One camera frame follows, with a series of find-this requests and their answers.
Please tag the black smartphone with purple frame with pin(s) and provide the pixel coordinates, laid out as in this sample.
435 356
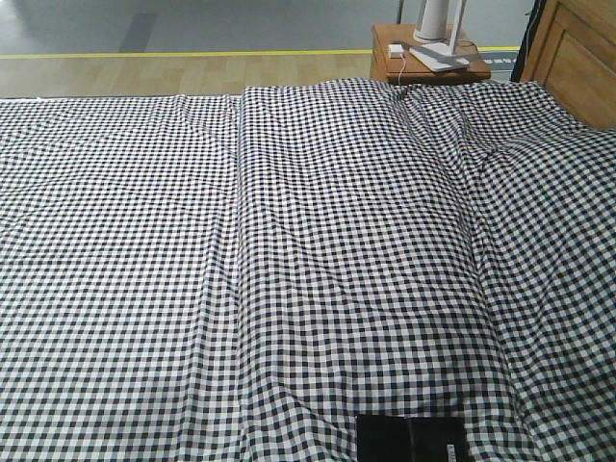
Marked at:
388 438

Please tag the white desk lamp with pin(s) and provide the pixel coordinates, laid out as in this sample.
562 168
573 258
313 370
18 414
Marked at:
440 38

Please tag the black white checkered bedsheet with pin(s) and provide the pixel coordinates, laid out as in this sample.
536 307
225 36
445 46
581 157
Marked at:
238 278

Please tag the wooden nightstand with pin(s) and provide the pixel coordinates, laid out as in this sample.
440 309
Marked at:
386 70

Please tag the wooden headboard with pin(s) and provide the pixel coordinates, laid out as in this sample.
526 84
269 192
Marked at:
573 58

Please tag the white charger with cable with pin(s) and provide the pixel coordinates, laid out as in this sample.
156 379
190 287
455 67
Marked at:
397 51

